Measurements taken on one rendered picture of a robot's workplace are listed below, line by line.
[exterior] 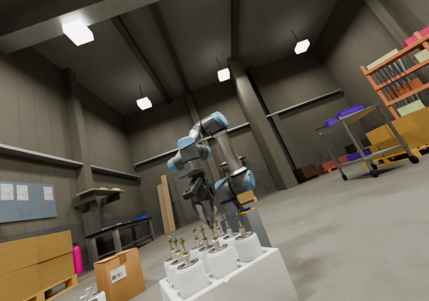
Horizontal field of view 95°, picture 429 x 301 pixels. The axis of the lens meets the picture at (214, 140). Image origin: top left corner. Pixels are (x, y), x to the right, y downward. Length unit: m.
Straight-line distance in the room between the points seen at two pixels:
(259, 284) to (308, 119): 9.73
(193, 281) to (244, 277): 0.16
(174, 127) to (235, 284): 9.39
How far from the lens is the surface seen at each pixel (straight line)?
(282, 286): 0.87
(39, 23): 6.27
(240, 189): 1.24
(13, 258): 3.45
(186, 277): 0.75
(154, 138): 10.10
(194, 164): 0.80
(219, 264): 0.78
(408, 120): 4.67
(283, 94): 10.57
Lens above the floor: 0.40
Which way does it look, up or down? 17 degrees up
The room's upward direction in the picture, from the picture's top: 20 degrees counter-clockwise
